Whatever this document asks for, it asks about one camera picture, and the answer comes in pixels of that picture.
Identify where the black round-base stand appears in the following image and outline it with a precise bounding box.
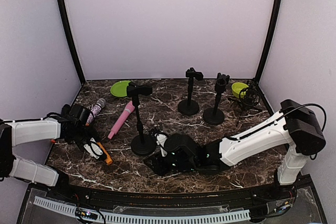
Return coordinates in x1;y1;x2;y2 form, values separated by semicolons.
203;72;230;125
127;82;156;156
177;67;204;116

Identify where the purple glitter microphone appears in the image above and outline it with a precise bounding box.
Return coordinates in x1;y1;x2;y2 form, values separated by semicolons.
86;98;106;125

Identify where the orange microphone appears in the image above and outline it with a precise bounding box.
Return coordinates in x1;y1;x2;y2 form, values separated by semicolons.
51;139;113;166

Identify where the pink microphone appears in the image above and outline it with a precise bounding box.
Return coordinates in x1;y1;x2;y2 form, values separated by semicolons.
108;101;135;140

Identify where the black tripod shock-mount stand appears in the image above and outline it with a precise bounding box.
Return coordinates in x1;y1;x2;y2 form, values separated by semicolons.
229;81;262;126

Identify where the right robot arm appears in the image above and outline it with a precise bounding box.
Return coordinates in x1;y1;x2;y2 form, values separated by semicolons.
144;99;326;200

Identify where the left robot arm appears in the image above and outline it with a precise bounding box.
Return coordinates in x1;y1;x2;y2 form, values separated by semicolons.
1;104;103;201

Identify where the lime green plate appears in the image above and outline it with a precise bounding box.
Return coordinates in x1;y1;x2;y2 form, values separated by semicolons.
110;80;131;98

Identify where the lime green bowl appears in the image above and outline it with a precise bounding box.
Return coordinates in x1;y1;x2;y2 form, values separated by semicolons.
232;82;249;99

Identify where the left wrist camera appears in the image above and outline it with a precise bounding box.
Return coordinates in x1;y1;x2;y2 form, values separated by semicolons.
83;138;106;160

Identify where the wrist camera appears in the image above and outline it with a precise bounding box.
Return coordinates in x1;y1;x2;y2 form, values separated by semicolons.
83;138;106;160
149;127;168;157

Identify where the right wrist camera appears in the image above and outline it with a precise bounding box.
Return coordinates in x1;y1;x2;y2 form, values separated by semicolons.
149;127;168;157

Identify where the black front rail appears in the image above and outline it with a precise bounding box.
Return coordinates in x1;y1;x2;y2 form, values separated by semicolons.
44;168;300;211

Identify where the white slotted cable duct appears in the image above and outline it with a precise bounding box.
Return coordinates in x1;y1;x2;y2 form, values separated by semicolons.
33;196;250;223

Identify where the black left frame post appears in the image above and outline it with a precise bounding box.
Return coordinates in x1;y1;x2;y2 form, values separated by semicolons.
57;0;86;85

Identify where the black frame post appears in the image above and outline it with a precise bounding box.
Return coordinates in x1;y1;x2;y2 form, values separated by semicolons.
255;0;281;84
57;0;86;85

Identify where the black right frame post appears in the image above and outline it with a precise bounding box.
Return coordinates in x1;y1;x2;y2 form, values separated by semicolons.
255;0;281;84

